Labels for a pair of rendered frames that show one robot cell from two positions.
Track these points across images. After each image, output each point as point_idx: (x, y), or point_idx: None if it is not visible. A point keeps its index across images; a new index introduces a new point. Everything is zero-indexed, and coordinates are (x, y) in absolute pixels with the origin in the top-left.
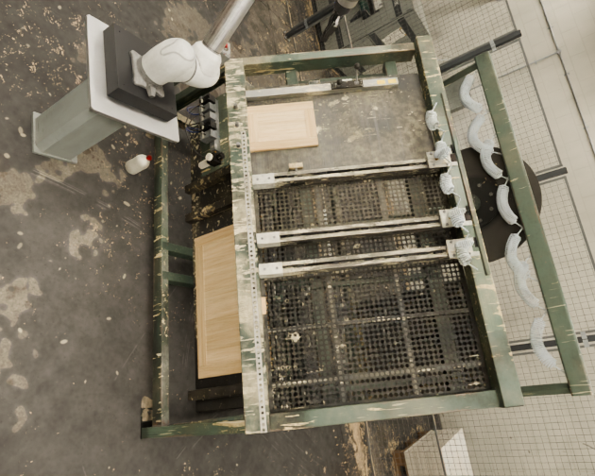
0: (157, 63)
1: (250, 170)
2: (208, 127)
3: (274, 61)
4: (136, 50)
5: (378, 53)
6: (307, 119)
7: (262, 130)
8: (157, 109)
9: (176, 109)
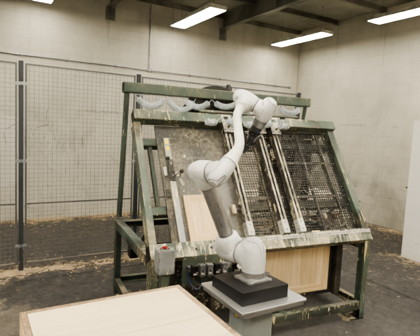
0: (265, 259)
1: (243, 237)
2: (220, 266)
3: (153, 219)
4: (243, 284)
5: (143, 145)
6: (199, 199)
7: (209, 231)
8: None
9: None
